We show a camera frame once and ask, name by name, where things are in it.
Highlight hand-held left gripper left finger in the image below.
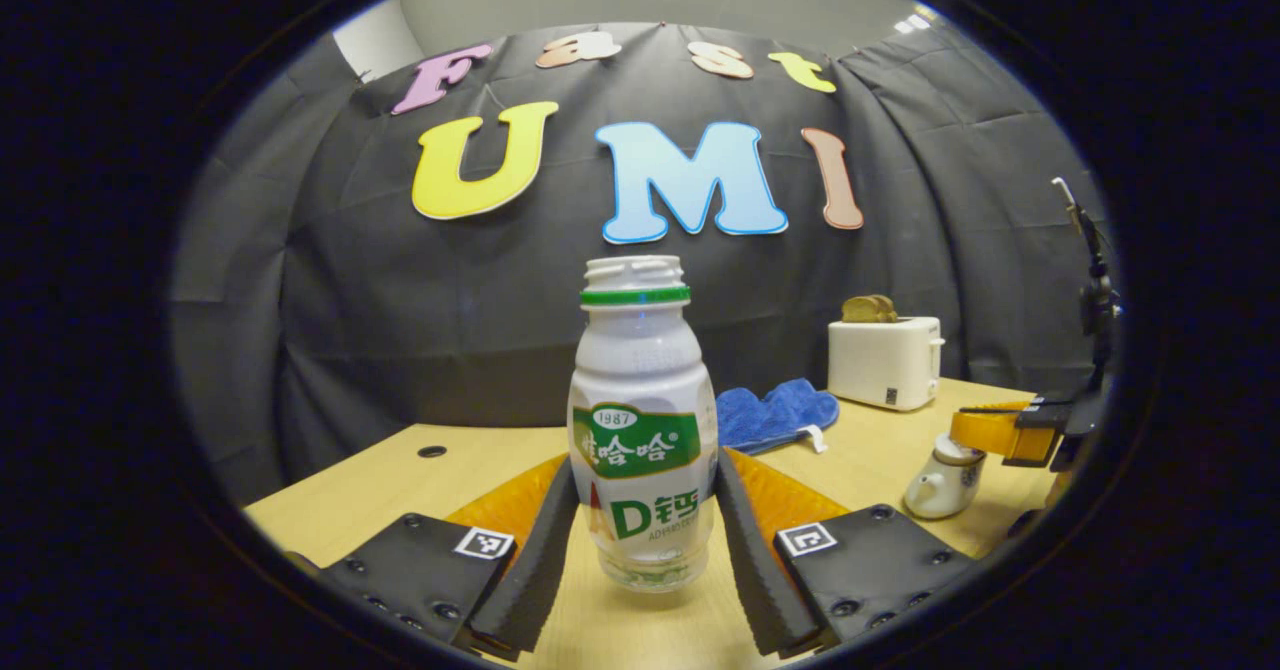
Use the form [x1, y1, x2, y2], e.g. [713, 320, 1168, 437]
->
[320, 453, 581, 663]

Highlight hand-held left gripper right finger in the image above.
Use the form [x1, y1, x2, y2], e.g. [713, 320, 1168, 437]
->
[714, 447, 981, 659]

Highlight white green-label water bottle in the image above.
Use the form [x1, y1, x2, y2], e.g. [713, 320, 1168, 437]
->
[567, 255, 720, 593]

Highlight white toaster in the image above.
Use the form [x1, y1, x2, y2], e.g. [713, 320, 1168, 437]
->
[827, 316, 946, 413]

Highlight blue towel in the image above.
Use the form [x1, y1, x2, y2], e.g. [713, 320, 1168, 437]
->
[716, 378, 841, 456]

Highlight black backdrop cloth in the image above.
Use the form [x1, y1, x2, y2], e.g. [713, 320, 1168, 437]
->
[170, 22, 1116, 506]

